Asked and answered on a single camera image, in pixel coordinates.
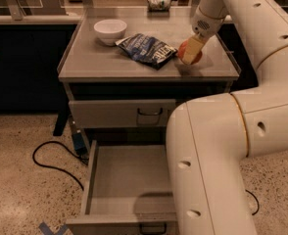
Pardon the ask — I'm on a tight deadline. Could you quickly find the black drawer handle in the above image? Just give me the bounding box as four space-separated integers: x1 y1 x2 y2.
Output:
139 224 167 235
137 108 164 117

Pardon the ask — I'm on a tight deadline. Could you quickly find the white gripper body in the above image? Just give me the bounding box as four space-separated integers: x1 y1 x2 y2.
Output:
192 6 224 38

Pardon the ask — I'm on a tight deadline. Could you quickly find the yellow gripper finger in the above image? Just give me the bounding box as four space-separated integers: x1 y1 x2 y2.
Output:
182 35 206 65

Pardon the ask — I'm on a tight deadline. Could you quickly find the long dark counter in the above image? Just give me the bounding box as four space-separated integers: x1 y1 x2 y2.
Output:
0 24 258 113

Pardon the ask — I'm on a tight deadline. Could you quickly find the blue chip bag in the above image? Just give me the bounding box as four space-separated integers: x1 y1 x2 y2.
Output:
116 33 177 70

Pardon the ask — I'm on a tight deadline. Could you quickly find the white ceramic bowl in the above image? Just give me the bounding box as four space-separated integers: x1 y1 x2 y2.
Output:
94 19 127 46

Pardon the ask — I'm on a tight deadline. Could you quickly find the closed top drawer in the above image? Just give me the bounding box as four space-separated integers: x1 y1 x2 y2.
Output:
69 99 176 128

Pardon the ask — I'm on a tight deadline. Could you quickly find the red apple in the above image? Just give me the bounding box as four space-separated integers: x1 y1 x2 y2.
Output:
176 40 203 65

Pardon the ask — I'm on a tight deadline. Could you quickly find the black floor cable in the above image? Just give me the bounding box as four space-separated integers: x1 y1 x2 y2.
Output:
31 140 89 192
245 189 260 216

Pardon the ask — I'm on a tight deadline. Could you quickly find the grey drawer cabinet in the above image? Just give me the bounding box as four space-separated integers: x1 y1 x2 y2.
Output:
59 7 239 143

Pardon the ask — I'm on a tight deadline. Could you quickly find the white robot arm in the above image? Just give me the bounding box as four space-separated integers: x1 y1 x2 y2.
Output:
167 0 288 235

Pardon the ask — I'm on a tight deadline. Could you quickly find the blue tape cross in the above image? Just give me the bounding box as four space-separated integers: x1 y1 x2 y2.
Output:
38 221 69 235

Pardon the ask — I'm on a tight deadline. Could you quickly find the black top drawer handle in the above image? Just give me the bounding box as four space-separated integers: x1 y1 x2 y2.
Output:
137 108 164 117

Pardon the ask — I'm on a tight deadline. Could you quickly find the open middle drawer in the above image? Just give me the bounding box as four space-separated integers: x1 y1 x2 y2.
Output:
67 141 179 235

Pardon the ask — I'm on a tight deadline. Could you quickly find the black floor cable left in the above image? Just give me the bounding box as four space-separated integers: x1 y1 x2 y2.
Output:
31 140 89 192

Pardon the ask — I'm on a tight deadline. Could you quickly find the blue power box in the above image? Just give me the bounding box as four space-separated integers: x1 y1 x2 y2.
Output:
72 132 86 155

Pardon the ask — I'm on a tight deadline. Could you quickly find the black middle drawer handle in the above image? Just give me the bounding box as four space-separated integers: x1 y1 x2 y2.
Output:
139 224 167 235

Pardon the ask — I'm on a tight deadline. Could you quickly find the black floor cable right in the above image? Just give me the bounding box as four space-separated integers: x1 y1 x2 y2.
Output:
245 189 260 216

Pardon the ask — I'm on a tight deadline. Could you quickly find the crumpled white green can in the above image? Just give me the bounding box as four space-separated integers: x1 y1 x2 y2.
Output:
147 0 171 12

